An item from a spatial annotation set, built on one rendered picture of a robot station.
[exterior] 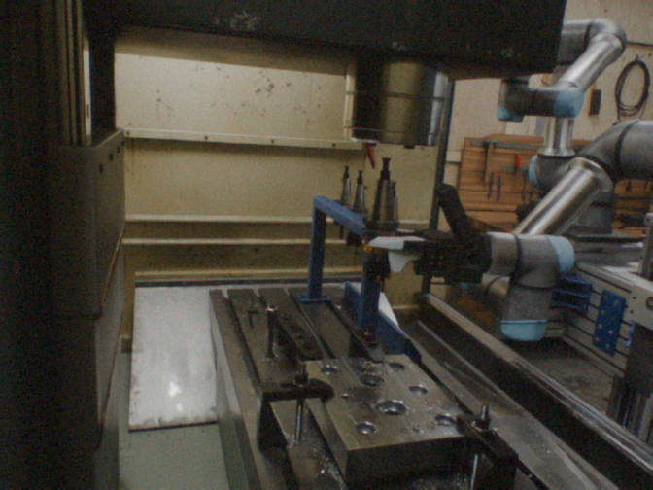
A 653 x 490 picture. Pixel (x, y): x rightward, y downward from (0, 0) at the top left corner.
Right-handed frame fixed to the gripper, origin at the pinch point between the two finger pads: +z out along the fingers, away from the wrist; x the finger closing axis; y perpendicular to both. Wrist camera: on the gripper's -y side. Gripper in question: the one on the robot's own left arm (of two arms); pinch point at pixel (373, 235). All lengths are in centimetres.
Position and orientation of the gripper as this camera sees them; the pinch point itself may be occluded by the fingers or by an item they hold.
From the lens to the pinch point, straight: 91.4
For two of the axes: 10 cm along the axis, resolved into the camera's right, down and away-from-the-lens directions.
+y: -0.8, 9.7, 2.4
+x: -1.0, -2.5, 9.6
